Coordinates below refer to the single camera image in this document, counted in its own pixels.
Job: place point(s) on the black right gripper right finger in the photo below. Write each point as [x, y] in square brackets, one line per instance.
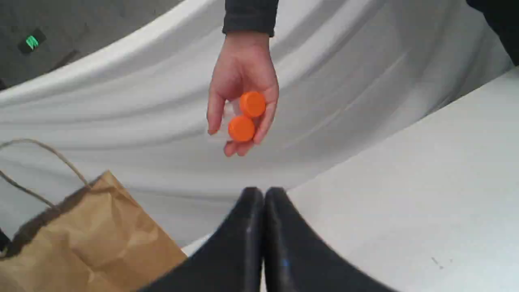
[298, 260]

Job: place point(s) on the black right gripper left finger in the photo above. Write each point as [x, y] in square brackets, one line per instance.
[230, 260]

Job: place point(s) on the brown paper bag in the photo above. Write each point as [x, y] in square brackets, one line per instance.
[98, 239]

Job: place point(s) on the orange-capped clear bottle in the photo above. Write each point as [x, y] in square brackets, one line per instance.
[250, 104]
[238, 128]

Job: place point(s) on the dark sleeved forearm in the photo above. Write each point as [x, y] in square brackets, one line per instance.
[250, 15]

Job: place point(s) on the person's bare hand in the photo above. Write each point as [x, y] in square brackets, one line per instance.
[244, 64]

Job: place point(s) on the white draped backdrop cloth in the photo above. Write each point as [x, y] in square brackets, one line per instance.
[351, 72]

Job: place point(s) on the dark object at right edge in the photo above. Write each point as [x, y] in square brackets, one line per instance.
[503, 18]

